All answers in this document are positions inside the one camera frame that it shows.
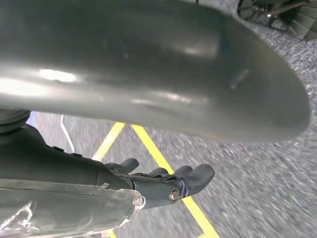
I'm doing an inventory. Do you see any yellow tape square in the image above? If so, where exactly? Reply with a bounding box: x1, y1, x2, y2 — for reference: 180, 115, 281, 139
92, 122, 126, 162

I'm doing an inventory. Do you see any white floor cable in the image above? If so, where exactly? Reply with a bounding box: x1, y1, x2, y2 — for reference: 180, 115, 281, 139
60, 115, 75, 154

